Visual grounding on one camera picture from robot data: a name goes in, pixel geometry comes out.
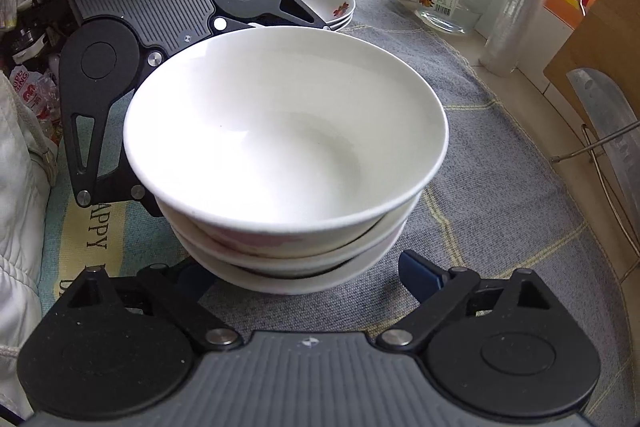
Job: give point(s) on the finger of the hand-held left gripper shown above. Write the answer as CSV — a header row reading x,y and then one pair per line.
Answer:
x,y
105,187
270,20

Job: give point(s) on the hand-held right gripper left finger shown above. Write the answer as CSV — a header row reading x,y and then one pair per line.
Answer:
x,y
190,279

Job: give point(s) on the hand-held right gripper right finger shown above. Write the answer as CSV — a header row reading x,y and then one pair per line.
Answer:
x,y
420,274

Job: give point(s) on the white pink-floral bowl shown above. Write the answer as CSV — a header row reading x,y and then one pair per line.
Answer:
x,y
250,243
280,132

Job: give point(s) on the plain white bowl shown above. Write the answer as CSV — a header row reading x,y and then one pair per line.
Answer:
x,y
280,283

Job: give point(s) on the white jacket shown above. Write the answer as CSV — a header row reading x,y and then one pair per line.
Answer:
x,y
20,207

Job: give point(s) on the grey checked cloth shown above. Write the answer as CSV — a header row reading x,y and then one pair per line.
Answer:
x,y
500,207

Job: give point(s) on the red and white snack bag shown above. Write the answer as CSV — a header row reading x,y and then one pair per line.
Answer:
x,y
30,92

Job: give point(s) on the dark cluttered shelf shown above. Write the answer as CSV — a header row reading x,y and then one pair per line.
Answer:
x,y
25,7

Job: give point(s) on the wooden cutting board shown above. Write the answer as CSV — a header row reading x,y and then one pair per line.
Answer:
x,y
600,37

